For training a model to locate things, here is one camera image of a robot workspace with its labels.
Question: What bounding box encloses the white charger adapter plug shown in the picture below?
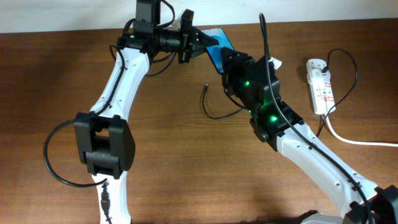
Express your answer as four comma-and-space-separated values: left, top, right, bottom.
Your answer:
306, 58, 331, 84

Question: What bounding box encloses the black USB charging cable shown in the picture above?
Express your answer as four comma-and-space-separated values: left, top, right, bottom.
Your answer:
201, 48, 359, 138

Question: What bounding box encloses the blue Samsung Galaxy smartphone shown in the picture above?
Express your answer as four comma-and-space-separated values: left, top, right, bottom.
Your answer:
202, 27, 234, 75

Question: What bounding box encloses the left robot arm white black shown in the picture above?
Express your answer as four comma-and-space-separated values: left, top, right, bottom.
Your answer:
74, 1, 218, 223

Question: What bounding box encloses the white power strip cord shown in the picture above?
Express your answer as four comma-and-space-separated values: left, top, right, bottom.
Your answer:
324, 113, 398, 147

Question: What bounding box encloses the white power strip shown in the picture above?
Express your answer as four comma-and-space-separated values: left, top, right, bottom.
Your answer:
307, 74, 335, 115

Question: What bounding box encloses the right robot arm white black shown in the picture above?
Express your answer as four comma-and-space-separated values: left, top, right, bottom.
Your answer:
221, 47, 397, 223

